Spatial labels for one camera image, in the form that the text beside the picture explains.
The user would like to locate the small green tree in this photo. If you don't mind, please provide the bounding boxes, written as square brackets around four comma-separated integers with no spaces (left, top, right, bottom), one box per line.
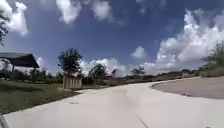
[87,63,109,85]

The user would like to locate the small distant tree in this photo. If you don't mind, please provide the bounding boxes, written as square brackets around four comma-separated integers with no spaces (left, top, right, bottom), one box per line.
[131,65,146,76]

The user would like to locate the pale concrete path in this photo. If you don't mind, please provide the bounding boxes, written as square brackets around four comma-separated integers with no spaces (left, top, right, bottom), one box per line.
[0,75,224,128]

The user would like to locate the dark round tree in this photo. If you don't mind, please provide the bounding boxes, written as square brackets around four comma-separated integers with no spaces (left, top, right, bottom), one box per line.
[56,47,84,79]

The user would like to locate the wooden slat fence box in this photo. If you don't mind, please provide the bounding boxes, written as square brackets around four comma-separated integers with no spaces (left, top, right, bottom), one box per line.
[62,75,84,91]

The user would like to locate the distant low hedge line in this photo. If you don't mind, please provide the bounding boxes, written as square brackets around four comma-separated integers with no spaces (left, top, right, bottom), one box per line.
[103,68,201,86]

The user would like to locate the row of dark bushes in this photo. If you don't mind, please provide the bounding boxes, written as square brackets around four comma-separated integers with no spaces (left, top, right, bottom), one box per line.
[0,67,65,85]

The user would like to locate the grey gravel patch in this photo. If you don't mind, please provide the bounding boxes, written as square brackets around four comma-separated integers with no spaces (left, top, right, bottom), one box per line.
[150,76,224,100]

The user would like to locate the grass field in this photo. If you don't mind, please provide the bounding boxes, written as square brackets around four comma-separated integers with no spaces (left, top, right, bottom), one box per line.
[0,79,112,116]

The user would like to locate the shelter with dark roof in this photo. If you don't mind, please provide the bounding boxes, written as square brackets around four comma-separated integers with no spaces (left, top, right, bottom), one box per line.
[0,51,41,81]

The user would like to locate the clump of green trees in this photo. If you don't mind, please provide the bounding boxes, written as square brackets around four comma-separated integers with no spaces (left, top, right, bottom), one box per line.
[199,41,224,79]

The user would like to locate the tree branches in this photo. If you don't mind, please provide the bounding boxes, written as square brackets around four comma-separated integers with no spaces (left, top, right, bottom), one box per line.
[0,9,11,48]

